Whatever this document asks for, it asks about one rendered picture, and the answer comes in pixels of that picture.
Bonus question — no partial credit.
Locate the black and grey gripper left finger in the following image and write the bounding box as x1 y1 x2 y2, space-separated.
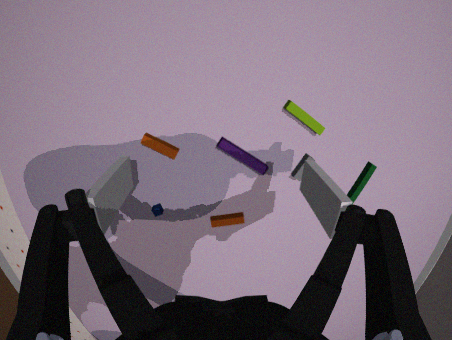
6 156 180 340

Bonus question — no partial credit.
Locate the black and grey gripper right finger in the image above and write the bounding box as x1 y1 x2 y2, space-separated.
267 160 431 340

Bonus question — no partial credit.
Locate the small blue cube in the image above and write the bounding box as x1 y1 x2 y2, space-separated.
152 203 164 217

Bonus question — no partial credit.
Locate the purple rod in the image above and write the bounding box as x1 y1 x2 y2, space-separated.
217 137 269 175

